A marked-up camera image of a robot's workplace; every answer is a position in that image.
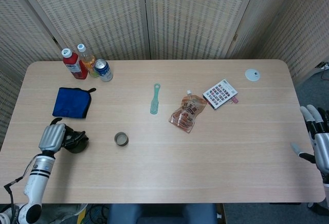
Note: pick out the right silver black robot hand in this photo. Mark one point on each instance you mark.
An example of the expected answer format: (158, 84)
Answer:
(322, 149)

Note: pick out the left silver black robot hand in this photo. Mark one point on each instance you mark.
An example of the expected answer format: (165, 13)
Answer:
(51, 138)

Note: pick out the black teapot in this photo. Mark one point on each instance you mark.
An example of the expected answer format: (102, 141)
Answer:
(79, 148)

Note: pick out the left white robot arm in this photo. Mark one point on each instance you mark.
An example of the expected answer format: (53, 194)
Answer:
(36, 180)

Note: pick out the blue folded cloth pouch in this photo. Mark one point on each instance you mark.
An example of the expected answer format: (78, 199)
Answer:
(69, 103)

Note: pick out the dark green teacup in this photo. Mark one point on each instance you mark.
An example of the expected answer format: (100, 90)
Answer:
(121, 139)

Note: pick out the red juice bottle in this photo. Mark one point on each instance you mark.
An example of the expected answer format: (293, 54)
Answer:
(74, 67)

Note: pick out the grey bag under table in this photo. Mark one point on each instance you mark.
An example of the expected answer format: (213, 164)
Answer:
(64, 213)

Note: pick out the orange drink bottle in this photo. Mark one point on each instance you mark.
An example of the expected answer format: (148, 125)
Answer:
(88, 63)

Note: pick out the blue white drink can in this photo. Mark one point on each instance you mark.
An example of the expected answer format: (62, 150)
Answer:
(104, 72)

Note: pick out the pink binder clip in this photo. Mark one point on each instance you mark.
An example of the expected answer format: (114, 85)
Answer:
(235, 100)

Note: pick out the white round table cap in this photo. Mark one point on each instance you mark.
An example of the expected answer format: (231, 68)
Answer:
(252, 75)

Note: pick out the green plastic scoop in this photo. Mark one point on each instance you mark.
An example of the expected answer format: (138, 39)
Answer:
(155, 103)

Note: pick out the box with coloured squares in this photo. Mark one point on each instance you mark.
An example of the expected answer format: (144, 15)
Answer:
(219, 94)

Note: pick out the blue grey seat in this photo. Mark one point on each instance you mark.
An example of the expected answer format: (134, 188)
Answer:
(159, 215)

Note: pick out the orange spout pouch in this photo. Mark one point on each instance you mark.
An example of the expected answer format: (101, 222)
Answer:
(186, 113)

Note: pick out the woven folding screen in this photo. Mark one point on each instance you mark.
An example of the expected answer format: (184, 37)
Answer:
(180, 16)

